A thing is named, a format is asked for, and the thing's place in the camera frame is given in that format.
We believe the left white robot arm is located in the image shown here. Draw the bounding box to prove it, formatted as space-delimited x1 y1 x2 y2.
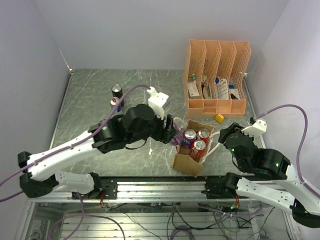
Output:
18 104 178 199

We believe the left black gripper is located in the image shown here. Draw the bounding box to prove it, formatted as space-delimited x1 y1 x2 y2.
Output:
126 107 178 145

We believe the red white box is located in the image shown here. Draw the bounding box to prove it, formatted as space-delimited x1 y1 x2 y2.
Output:
187 81 201 99

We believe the white striped package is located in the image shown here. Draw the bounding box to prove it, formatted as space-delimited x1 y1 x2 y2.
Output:
216 78 229 100

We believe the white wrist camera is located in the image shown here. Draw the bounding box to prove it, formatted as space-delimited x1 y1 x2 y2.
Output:
241 119 267 138
146 86 169 120

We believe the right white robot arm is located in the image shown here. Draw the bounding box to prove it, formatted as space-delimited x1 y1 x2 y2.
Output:
218 119 320 229

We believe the orange file organizer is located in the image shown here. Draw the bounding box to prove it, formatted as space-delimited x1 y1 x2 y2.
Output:
182 40 252 118

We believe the aluminium frame rail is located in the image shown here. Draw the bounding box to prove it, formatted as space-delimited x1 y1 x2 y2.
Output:
27 176 288 204

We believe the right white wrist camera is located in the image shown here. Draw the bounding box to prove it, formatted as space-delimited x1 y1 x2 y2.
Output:
241 119 267 138

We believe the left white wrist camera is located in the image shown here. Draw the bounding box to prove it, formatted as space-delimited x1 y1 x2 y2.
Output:
146 86 169 120

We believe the brown canvas bag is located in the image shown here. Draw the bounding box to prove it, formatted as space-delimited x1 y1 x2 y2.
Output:
171 117 220 178

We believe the purple soda can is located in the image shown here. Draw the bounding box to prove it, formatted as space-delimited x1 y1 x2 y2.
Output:
169 123 184 146
182 129 197 149

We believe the red cola can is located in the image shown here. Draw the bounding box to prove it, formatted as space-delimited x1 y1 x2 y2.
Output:
196 127 210 144
189 139 207 162

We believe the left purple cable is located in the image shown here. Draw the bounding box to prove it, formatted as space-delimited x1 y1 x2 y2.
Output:
0 84 151 203

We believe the purple cable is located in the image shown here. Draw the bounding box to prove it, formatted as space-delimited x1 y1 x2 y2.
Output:
0 84 151 203
257 103 320 198

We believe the small yellow block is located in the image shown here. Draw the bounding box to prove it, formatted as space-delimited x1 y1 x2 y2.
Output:
215 114 225 124

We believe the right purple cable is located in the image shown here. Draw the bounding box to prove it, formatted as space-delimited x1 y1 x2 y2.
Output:
257 103 320 198

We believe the red tab energy can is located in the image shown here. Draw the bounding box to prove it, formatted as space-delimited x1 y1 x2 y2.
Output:
110 96 122 113

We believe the black beverage can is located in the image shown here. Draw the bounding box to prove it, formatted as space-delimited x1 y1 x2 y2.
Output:
111 84 123 99

